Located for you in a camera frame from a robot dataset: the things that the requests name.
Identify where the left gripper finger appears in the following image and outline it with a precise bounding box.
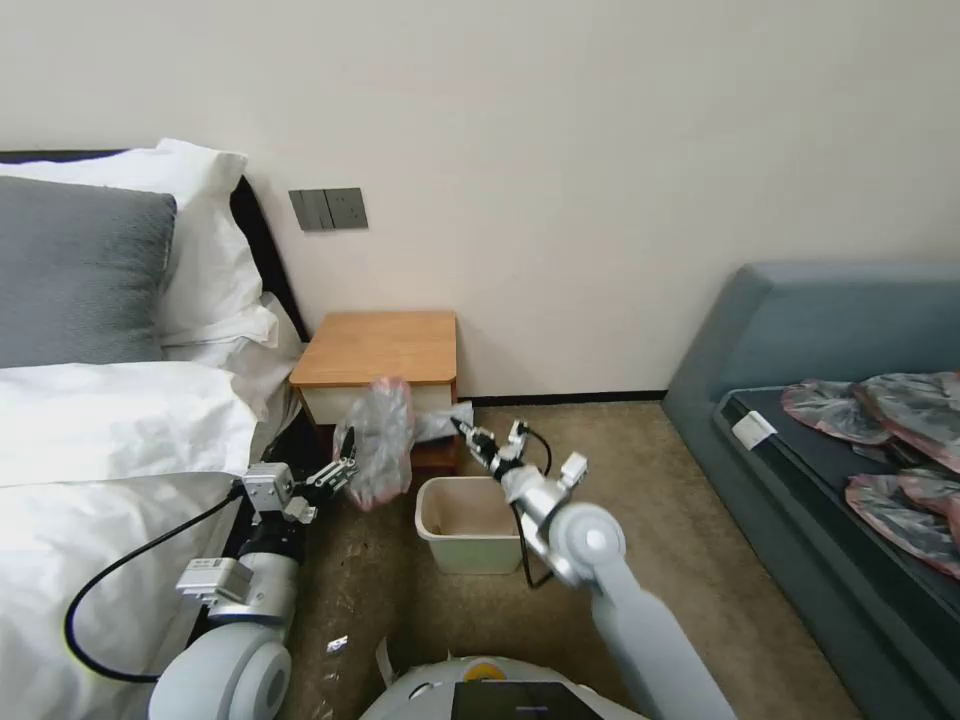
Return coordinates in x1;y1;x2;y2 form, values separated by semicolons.
298;427;360;493
287;472;355;525

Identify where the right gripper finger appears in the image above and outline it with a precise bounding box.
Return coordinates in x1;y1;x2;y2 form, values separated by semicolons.
463;433;499;472
451;417;495;454

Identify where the clear red-edged garbage bag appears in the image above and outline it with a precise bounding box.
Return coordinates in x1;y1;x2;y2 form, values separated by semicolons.
332;374;478;513
844;466;960;580
779;380;895;445
853;370;960;475

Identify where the cream plastic trash can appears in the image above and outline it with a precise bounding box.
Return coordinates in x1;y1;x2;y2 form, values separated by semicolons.
414;476;525;576

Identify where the wooden nightstand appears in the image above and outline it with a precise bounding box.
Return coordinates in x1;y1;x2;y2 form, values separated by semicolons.
288;310;462;475

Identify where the white duvet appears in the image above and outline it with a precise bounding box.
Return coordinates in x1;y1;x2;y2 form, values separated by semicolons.
0;293;310;720

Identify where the white robot front shell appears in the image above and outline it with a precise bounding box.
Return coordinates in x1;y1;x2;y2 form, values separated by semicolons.
358;655;595;720

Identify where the white pillow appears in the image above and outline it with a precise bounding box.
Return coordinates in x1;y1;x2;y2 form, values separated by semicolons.
0;137;280;348

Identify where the white tag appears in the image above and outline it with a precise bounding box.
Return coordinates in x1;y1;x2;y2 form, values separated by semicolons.
731;413;779;451

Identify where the grey pillow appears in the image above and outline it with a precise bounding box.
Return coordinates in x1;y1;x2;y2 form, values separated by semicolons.
0;174;179;369

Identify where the blue-grey sofa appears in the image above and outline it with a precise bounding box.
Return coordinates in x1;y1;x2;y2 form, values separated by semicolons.
662;260;960;720

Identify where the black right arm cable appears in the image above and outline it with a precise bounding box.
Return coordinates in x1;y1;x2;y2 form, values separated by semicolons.
508;424;573;591

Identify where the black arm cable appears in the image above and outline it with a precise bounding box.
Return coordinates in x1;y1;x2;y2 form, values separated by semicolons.
508;424;573;591
62;485;249;685

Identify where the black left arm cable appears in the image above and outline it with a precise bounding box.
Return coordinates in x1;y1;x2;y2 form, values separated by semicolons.
62;485;249;685

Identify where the grey wall switch panel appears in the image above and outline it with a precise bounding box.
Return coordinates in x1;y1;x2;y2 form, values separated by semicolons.
287;186;370;232

